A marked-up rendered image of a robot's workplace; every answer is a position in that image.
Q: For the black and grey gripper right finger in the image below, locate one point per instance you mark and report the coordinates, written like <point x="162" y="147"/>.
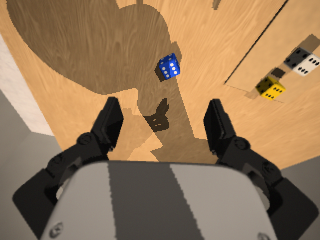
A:
<point x="291" y="212"/>

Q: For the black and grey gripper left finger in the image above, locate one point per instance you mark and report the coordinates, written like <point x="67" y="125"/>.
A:
<point x="36" y="198"/>

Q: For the yellow die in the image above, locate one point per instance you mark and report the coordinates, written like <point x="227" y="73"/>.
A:
<point x="270" y="88"/>

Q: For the blue die with white pips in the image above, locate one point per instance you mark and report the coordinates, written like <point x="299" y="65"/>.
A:
<point x="169" y="66"/>

